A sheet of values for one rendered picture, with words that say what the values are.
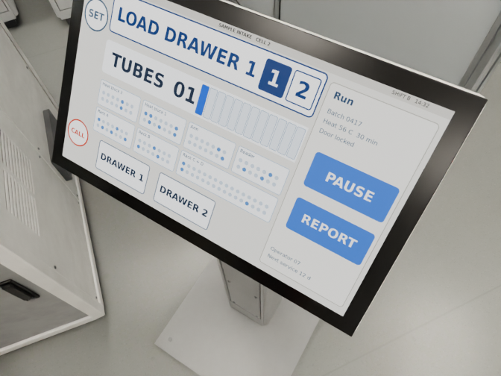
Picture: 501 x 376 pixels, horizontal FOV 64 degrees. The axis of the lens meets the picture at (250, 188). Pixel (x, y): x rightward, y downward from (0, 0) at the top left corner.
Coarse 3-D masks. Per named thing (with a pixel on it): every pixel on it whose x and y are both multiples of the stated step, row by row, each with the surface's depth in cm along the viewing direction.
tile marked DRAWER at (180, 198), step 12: (168, 180) 55; (156, 192) 57; (168, 192) 56; (180, 192) 55; (192, 192) 54; (168, 204) 56; (180, 204) 56; (192, 204) 55; (204, 204) 54; (192, 216) 55; (204, 216) 54; (204, 228) 55
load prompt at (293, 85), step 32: (128, 0) 51; (128, 32) 52; (160, 32) 50; (192, 32) 48; (192, 64) 49; (224, 64) 48; (256, 64) 46; (288, 64) 44; (288, 96) 45; (320, 96) 44
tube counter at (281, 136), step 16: (176, 80) 51; (192, 80) 50; (176, 96) 51; (192, 96) 50; (208, 96) 50; (224, 96) 49; (192, 112) 51; (208, 112) 50; (224, 112) 49; (240, 112) 48; (256, 112) 47; (272, 112) 47; (224, 128) 50; (240, 128) 49; (256, 128) 48; (272, 128) 47; (288, 128) 46; (304, 128) 45; (256, 144) 48; (272, 144) 48; (288, 144) 47
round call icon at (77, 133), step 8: (72, 120) 60; (80, 120) 59; (72, 128) 60; (80, 128) 60; (88, 128) 59; (72, 136) 61; (80, 136) 60; (88, 136) 59; (72, 144) 61; (80, 144) 61
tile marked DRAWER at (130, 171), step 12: (108, 144) 58; (108, 156) 59; (120, 156) 58; (132, 156) 57; (96, 168) 60; (108, 168) 59; (120, 168) 58; (132, 168) 57; (144, 168) 57; (120, 180) 59; (132, 180) 58; (144, 180) 57; (144, 192) 58
